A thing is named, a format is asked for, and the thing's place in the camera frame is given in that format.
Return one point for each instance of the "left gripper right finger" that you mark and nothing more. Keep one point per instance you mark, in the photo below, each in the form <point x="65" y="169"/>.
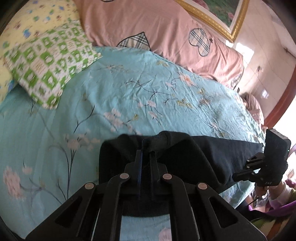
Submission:
<point x="186" y="190"/>

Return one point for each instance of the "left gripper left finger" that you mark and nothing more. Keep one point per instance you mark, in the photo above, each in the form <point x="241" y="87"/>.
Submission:
<point x="75" y="219"/>

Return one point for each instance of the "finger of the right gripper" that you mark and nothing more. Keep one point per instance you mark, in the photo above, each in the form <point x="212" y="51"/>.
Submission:
<point x="245" y="175"/>

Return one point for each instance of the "black pants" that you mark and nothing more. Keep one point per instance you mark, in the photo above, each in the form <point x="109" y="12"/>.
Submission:
<point x="193" y="159"/>

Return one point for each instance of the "person's right hand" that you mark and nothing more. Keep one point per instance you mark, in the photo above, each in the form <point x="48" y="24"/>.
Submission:
<point x="279" y="195"/>

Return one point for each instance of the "pink striped cloth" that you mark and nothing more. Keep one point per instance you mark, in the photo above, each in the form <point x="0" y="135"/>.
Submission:
<point x="253" y="107"/>

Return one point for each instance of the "teal floral bed sheet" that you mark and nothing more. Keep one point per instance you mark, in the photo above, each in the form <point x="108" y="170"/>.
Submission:
<point x="47" y="155"/>

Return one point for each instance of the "green white checkered pillow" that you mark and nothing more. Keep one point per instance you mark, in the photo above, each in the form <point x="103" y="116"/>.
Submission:
<point x="44" y="65"/>

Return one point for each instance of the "gold framed picture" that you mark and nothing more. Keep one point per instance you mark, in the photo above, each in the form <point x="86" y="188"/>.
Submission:
<point x="223" y="16"/>

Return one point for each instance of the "pink quilt with plaid hearts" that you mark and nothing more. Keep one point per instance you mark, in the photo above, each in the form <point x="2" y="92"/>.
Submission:
<point x="164" y="28"/>

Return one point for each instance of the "yellow cartoon print pillow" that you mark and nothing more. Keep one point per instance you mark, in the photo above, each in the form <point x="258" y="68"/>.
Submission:
<point x="33" y="19"/>

